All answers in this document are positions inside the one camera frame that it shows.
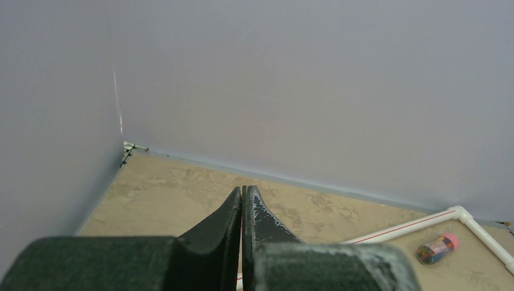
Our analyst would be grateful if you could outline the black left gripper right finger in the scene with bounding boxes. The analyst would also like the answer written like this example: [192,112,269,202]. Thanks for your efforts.
[242,186,422,290]

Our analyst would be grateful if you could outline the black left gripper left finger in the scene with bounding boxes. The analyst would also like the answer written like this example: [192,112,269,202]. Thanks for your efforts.
[1,187,242,290]

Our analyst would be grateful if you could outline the colourful tube with pink cap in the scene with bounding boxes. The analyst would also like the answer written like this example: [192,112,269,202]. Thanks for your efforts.
[416,233,460,265]

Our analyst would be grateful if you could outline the metal corner bracket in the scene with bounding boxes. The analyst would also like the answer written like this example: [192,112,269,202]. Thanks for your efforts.
[119,141,149,167]

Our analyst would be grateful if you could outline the white PVC pipe frame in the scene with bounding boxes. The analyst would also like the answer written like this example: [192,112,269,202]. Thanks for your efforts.
[236,206,514,288]

